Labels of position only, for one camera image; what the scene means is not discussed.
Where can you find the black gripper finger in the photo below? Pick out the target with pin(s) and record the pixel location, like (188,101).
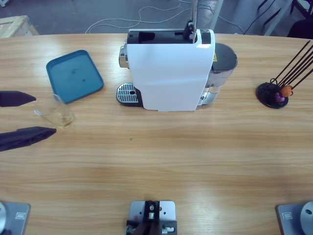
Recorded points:
(14,99)
(24,137)

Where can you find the clear drinking glass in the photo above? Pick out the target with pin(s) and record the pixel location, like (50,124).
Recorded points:
(57,115)

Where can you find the silver coffee machine lever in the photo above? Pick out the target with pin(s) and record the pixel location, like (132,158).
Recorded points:
(194,14)

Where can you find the white capsule coffee machine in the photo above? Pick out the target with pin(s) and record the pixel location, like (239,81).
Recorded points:
(168,73)

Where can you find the purple coffee capsule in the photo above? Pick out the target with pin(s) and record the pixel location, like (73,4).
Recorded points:
(279,98)

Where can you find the orange coffee capsule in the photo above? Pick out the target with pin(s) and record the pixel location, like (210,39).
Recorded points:
(285,91)

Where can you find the blue plastic tray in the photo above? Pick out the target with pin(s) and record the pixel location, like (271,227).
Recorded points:
(73,76)

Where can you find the wooden crate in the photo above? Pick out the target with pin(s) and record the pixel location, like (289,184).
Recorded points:
(14,27)

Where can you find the metal grille drip tray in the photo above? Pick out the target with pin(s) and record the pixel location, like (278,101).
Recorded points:
(126,94)

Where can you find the clear water tank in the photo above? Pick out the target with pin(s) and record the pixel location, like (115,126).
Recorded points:
(223,57)

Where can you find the black chair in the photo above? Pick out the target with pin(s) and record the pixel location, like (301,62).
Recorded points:
(300,29)

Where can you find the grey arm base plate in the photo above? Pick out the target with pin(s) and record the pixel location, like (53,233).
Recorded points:
(14,218)
(293,218)

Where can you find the grey mount plate black post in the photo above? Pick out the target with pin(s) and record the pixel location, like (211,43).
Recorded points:
(137,210)

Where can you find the light grey metal post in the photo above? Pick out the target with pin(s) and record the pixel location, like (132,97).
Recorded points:
(217,14)

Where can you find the light grey slanted post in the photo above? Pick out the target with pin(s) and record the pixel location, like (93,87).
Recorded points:
(277,18)

